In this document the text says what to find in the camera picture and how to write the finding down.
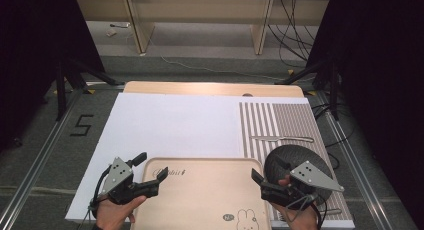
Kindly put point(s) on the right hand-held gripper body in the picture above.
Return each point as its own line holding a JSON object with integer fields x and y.
{"x": 313, "y": 178}

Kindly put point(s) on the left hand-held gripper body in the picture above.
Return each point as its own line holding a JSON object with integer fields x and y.
{"x": 118, "y": 176}

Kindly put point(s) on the dark grey round plate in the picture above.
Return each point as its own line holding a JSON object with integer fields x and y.
{"x": 295, "y": 153}

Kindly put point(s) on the silver table knife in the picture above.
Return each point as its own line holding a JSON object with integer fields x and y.
{"x": 283, "y": 138}

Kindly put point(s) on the beige tray with rabbit print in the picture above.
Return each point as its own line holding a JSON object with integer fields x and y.
{"x": 206, "y": 193}

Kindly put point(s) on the person's left hand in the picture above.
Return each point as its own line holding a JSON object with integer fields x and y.
{"x": 113, "y": 216}

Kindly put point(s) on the person's right hand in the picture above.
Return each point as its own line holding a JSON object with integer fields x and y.
{"x": 300, "y": 220}

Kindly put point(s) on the white striped placemat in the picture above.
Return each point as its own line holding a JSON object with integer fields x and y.
{"x": 166, "y": 123}

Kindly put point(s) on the black metal stand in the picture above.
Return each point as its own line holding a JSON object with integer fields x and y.
{"x": 60, "y": 86}
{"x": 334, "y": 90}

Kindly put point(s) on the dark curtain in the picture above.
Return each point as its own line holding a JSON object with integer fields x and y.
{"x": 30, "y": 40}
{"x": 383, "y": 73}

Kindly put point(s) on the small white floor object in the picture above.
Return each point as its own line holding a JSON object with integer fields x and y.
{"x": 111, "y": 33}

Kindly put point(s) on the light wooden shelf unit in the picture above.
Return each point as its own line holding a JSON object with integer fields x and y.
{"x": 200, "y": 10}

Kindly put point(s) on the metal floor rail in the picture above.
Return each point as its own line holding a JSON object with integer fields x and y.
{"x": 356, "y": 163}
{"x": 36, "y": 163}

